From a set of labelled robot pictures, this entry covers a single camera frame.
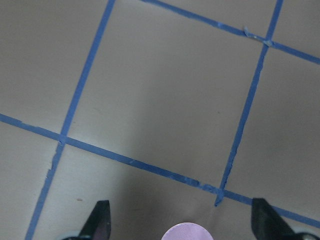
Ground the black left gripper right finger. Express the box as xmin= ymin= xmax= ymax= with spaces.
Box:
xmin=251 ymin=198 xmax=295 ymax=240

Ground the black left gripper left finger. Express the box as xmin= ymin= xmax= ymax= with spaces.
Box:
xmin=78 ymin=200 xmax=111 ymax=240

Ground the pink mesh cup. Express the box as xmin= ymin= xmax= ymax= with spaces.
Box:
xmin=161 ymin=222 xmax=214 ymax=240

